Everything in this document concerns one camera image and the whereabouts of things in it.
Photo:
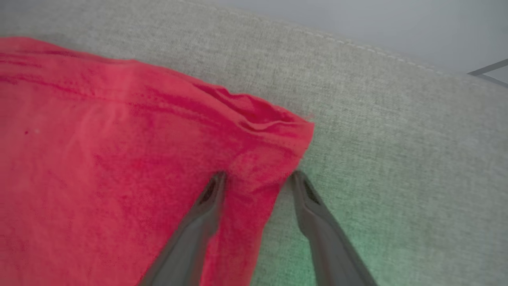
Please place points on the grey metal pole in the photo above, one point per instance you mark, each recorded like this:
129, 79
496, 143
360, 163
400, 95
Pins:
489, 71

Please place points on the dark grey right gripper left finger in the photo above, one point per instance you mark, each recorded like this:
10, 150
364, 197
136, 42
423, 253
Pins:
190, 238

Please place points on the red cloth towel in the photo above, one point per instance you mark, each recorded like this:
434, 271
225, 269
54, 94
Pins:
119, 171

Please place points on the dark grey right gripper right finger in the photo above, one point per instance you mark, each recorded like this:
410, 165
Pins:
327, 238

